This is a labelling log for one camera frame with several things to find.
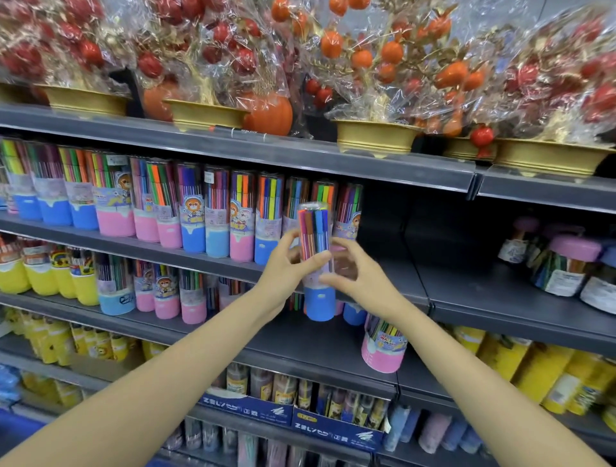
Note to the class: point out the person's right hand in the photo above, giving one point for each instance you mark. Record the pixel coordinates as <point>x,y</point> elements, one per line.
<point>373,288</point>

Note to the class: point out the person's left hand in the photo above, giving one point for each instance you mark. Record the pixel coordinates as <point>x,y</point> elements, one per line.
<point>279,274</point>

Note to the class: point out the person's left thumb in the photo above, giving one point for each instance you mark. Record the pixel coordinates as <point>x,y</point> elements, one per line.
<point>313,263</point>

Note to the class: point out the person's right thumb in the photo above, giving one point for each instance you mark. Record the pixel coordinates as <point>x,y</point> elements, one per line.
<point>332,279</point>

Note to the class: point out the blue-base clear marker tube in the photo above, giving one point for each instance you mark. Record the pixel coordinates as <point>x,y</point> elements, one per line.
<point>320,304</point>

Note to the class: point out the person's left forearm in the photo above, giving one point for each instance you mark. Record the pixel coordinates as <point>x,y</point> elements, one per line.
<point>144,385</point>

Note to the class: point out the person's right forearm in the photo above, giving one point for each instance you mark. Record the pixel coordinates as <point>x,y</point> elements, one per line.
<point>481,399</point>

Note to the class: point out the small blue-base marker tube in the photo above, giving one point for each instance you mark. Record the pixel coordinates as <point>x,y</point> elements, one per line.
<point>354,315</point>

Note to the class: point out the grey metal shelf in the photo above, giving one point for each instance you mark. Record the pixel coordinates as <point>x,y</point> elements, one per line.
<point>394,279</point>
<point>269,149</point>
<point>298,346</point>
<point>548,192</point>
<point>510,308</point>

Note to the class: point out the pink-base marker tub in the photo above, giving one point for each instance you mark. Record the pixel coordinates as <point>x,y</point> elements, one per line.
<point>382,353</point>

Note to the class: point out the row of short marker tubes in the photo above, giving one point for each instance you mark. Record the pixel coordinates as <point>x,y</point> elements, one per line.
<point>166,298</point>

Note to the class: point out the blue pen display box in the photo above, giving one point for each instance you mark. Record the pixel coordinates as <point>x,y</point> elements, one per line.
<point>245,408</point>
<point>337,430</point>

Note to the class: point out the orange pumpkin ornament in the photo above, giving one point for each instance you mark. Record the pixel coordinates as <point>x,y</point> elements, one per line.
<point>272,115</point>
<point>156,103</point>

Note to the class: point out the row of pastel tubes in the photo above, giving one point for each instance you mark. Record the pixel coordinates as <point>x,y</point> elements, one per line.
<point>433,430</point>

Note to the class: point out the pink-lid pencil jar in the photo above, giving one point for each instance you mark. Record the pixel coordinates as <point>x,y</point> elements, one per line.
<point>515,248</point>
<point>565,274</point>

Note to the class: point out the gold plant pot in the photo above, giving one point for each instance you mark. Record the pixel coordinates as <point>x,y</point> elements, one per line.
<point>464,149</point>
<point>14,94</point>

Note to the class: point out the row of clear pen packs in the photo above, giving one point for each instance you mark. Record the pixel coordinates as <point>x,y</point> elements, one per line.
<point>240,445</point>

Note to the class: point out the row of tall marker tubes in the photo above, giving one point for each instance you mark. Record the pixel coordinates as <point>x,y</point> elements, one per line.
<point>115,202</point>

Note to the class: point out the wrapped orange fruit tree ornament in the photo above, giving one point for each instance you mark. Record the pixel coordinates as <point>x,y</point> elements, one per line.
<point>385,62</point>

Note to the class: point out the yellow-base crayon tub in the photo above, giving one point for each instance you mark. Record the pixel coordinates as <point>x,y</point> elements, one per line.
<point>42,279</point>
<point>85,286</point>
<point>63,281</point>
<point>12,276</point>

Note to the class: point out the wrapped red fruit tree ornament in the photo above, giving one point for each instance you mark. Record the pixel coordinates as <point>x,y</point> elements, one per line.
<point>558,96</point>
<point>72,43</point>
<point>211,57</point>

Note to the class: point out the row of yellow tubes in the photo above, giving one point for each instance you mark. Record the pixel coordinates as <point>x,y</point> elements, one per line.
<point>544,370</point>

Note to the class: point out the row of yellow crayon packs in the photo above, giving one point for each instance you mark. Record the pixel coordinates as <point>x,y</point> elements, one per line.
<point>72,339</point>

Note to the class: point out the blue-lid pencil jar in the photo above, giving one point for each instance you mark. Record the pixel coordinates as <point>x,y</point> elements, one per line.
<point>600,291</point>

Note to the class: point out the stack of small yellow packs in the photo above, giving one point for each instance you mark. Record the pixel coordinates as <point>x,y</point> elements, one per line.
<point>53,389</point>

